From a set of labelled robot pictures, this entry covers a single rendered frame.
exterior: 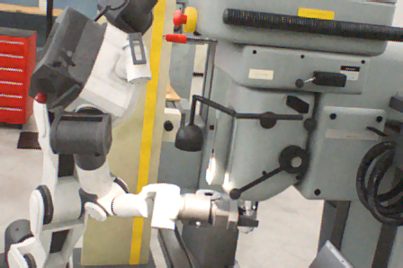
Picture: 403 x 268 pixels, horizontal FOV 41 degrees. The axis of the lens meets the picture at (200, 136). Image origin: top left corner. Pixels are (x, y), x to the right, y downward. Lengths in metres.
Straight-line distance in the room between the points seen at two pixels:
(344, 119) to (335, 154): 0.09
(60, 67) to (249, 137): 0.54
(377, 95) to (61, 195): 1.11
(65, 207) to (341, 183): 0.98
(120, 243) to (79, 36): 2.11
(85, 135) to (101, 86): 0.15
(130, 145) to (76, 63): 1.74
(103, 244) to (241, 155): 2.20
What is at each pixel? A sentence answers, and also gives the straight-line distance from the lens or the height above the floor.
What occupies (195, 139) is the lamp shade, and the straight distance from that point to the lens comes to 1.32.
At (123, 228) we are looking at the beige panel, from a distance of 3.42.
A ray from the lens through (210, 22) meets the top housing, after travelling 1.22.
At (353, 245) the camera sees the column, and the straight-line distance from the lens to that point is 1.75.
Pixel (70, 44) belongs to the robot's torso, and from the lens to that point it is 1.53.
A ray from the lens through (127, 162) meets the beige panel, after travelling 3.24.
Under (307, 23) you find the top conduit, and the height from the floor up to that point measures 1.79.
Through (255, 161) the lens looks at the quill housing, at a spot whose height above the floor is 1.44.
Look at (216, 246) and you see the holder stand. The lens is 1.86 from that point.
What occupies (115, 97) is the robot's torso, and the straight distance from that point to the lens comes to 1.53.
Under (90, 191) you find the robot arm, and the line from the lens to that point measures 1.63.
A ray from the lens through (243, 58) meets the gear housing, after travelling 1.25.
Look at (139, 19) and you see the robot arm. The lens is 1.68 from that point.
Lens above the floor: 1.88
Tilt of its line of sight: 17 degrees down
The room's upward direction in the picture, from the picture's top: 7 degrees clockwise
